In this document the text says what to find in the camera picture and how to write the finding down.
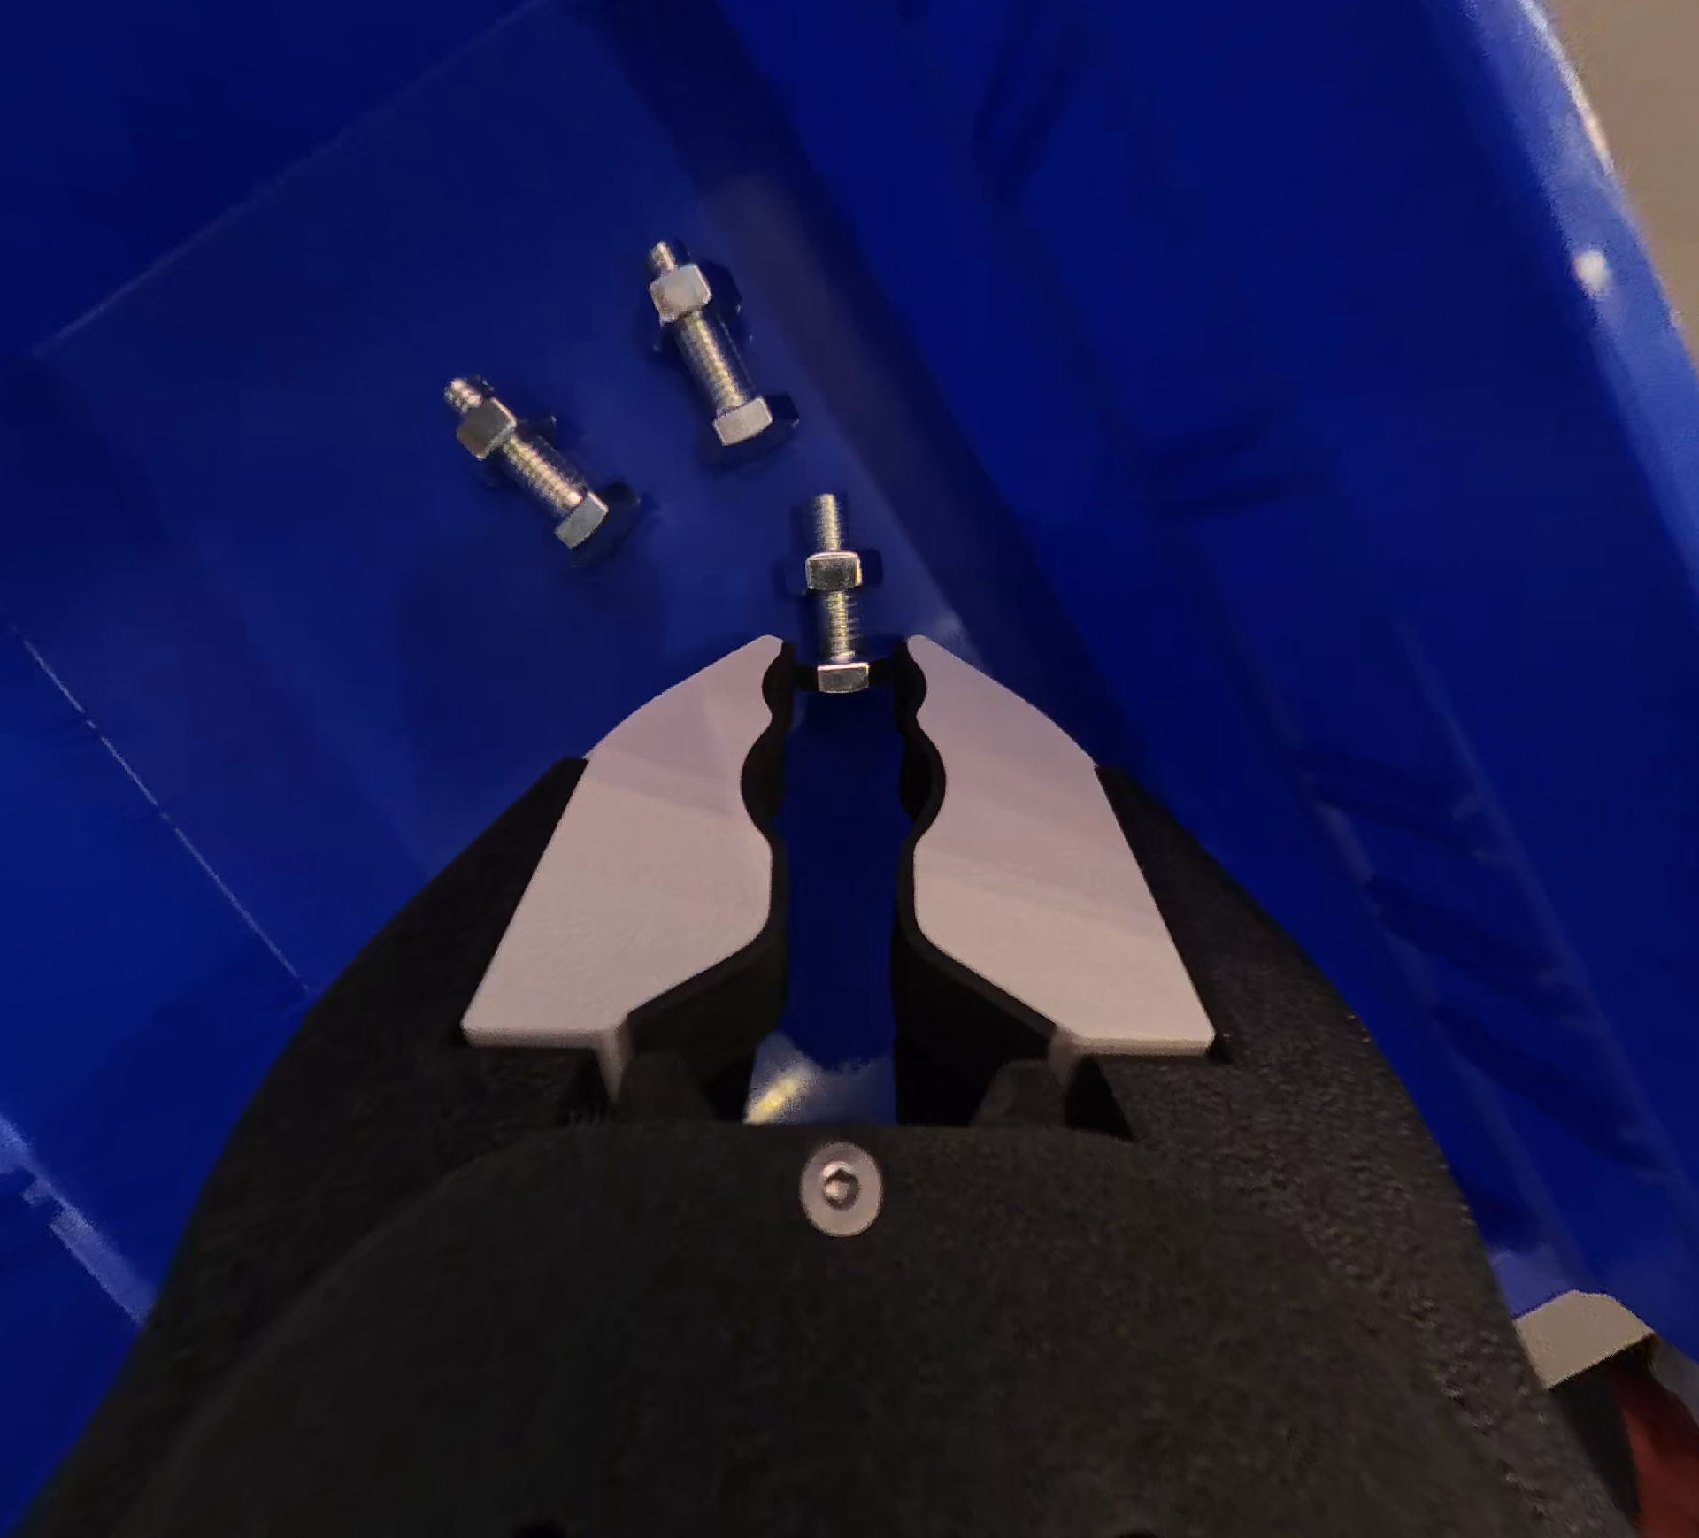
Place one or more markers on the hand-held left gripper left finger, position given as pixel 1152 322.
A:
pixel 637 874

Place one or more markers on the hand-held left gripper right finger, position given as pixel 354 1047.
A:
pixel 1048 886

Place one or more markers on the steel hex bolt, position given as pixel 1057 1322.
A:
pixel 710 363
pixel 538 476
pixel 839 628

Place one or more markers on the blue plastic bin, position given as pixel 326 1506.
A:
pixel 1195 502

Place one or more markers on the orange cloth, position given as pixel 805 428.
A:
pixel 1658 1444

